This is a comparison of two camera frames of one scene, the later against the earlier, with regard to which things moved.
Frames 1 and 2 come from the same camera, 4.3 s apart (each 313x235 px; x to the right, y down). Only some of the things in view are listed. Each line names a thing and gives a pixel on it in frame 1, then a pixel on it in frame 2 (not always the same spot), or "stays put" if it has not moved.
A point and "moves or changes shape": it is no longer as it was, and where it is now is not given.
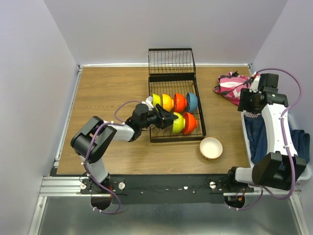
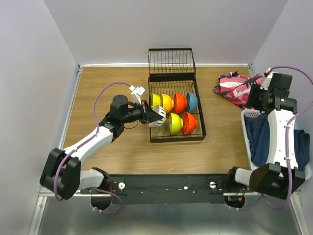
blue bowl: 191,102 stays put
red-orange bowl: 180,103 stays put
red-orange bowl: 190,124 stays put
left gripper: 165,118 → 148,115
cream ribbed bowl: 211,148 moves or changes shape
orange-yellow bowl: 167,102 stays put
